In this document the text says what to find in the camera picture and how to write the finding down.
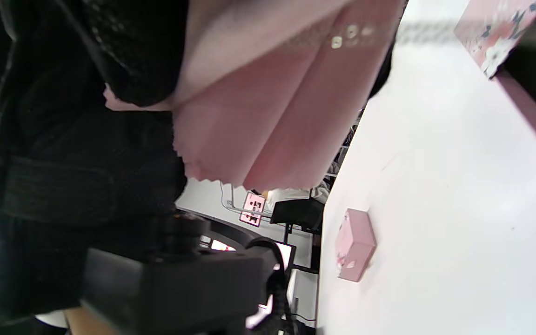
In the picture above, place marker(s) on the person's right hand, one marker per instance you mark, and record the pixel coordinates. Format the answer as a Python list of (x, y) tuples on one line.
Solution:
[(63, 139)]

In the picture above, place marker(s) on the large pink wall screen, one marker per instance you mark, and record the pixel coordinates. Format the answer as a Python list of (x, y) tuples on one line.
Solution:
[(252, 209)]

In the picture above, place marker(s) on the pink floral jewelry box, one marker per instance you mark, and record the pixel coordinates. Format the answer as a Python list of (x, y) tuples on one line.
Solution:
[(496, 32), (354, 246)]

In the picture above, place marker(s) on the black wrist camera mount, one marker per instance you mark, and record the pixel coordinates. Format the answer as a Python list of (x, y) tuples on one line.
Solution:
[(193, 288)]

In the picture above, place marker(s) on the person's right forearm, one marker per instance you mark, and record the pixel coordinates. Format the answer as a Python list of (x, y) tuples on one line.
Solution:
[(91, 323)]

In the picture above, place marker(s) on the person's left hand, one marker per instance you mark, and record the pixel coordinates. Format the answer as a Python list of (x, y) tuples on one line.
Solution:
[(384, 74)]

